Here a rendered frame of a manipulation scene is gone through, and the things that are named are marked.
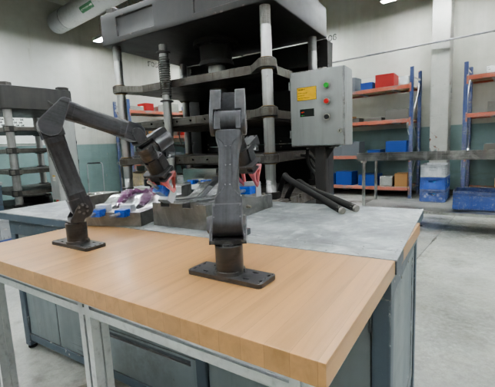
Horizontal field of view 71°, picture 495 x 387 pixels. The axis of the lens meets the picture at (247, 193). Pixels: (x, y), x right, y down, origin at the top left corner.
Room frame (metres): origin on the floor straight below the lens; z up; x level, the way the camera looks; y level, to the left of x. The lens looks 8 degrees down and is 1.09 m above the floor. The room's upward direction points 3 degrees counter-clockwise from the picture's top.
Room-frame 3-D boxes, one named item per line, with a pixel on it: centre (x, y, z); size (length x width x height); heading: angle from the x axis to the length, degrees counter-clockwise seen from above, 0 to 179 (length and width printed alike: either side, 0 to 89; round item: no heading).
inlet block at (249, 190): (1.22, 0.00, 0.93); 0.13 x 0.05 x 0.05; 149
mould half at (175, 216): (1.47, 0.13, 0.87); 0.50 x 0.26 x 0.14; 148
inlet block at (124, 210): (1.31, 0.48, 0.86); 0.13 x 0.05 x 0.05; 166
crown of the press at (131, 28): (2.56, 0.16, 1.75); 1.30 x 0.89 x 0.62; 58
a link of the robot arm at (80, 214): (1.10, 0.54, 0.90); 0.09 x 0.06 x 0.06; 34
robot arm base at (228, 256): (0.76, 0.05, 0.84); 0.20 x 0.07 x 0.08; 57
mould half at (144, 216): (1.59, 0.48, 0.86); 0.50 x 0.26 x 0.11; 166
